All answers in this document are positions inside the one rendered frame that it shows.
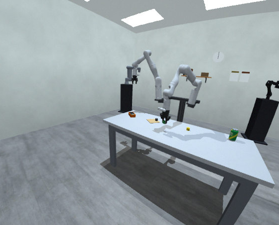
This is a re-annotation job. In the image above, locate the orange pocket multimeter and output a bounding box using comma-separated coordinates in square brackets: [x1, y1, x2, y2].
[129, 112, 136, 117]

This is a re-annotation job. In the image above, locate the green drink can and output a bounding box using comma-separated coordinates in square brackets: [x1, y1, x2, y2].
[228, 128, 239, 141]

